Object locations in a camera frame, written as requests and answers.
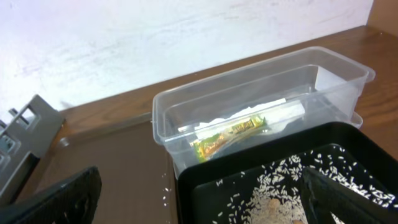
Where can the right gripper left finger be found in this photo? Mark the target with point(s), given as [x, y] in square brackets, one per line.
[72, 200]

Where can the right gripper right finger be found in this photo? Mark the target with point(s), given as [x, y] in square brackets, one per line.
[323, 198]

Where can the rice food waste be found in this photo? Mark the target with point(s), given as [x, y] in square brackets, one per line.
[270, 193]

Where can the white napkin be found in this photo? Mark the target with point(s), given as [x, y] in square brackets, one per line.
[276, 112]

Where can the green snack wrapper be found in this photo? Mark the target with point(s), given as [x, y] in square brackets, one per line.
[206, 148]

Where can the black waste tray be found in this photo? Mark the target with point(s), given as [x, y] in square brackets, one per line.
[197, 185]

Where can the grey dishwasher rack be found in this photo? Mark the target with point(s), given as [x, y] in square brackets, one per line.
[24, 141]

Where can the dark brown serving tray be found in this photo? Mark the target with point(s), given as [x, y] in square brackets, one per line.
[138, 181]

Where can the clear plastic bin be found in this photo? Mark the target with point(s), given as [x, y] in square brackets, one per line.
[328, 85]

